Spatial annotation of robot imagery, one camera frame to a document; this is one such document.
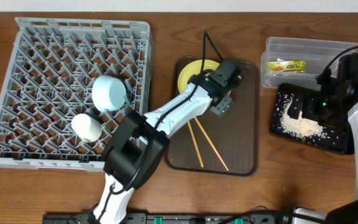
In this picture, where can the clear plastic bin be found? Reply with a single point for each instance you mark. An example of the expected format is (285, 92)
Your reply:
(315, 53)

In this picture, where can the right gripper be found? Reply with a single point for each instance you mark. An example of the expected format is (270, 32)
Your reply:
(305, 109)

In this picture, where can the rice and shell waste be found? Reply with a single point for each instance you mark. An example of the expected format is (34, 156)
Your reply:
(300, 129)

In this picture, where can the light blue bowl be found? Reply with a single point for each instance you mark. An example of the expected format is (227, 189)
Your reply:
(108, 93)

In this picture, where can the wooden chopstick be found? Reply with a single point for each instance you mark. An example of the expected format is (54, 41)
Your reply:
(211, 143)
(195, 144)

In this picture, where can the yellow round plate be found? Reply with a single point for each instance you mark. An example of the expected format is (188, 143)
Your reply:
(190, 70)

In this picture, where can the grey plastic dish rack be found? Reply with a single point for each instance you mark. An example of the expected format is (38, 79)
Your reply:
(49, 80)

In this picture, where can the black waste tray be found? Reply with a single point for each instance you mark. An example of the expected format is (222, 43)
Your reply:
(344, 145)

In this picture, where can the green snack wrapper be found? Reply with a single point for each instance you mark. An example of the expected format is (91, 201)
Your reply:
(288, 66)

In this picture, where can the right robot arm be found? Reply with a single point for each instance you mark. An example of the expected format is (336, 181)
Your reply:
(336, 106)

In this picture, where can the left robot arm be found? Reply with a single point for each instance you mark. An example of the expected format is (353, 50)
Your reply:
(139, 142)

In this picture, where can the brown serving tray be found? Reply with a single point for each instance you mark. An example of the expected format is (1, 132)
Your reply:
(235, 134)

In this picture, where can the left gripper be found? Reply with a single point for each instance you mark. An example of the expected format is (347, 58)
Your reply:
(221, 104)

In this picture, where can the white cup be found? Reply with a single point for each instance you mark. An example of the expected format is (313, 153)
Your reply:
(86, 128)

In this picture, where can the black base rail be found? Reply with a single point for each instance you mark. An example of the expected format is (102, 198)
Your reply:
(142, 218)

